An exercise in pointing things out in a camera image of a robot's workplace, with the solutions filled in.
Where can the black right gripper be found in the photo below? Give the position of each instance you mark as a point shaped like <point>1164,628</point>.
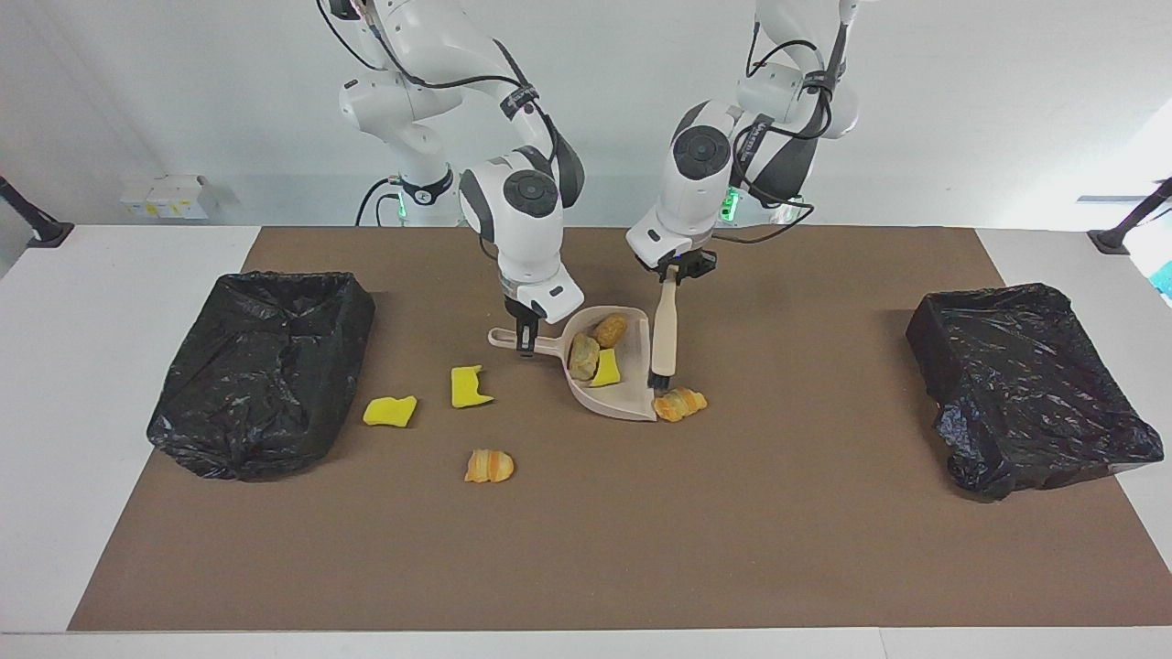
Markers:
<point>513,307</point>

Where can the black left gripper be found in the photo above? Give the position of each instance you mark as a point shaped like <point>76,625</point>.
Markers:
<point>700,264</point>

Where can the pale beige sponge chunk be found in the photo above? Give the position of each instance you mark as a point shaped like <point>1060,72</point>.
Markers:
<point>583,357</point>

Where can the brown oval bun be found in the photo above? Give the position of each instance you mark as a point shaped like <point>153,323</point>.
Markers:
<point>612,330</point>

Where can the yellow sponge piece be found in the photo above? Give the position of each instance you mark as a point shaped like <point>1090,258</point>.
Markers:
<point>389,412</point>
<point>469,387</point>
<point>607,371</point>

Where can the beige plastic dustpan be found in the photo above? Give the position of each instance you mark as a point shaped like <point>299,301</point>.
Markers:
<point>632,398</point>

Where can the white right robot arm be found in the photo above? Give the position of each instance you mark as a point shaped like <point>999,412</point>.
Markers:
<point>526,238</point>

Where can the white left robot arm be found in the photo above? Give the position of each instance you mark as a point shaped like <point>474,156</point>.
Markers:
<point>687,192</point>

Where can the black bag lined bin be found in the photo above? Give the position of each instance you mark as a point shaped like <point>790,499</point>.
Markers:
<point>1025,384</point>
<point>256,366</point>

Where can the brown table mat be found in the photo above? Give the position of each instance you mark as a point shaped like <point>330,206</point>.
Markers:
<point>824,549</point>

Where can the black pole stand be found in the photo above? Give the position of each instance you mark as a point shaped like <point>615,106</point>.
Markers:
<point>46,233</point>
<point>1112,240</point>

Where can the teal object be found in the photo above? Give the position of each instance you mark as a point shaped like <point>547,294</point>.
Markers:
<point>1166,279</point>

